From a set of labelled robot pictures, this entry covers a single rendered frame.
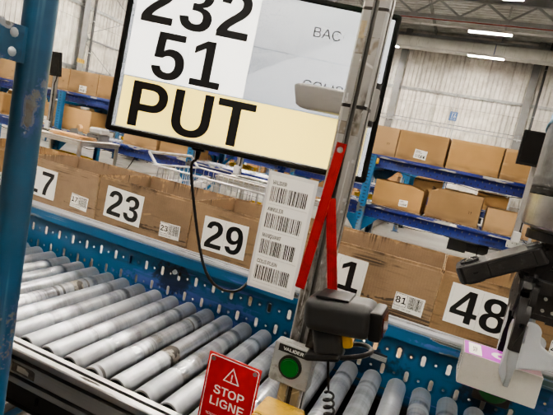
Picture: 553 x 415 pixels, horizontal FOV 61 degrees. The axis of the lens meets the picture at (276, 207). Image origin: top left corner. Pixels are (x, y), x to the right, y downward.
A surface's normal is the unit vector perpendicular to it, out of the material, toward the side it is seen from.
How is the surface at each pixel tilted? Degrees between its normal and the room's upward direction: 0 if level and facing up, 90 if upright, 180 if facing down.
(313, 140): 86
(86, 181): 90
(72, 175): 90
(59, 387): 90
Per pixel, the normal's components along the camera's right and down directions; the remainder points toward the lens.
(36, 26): 0.38, 0.21
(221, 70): -0.03, 0.07
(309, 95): -0.27, 0.08
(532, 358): -0.32, -0.15
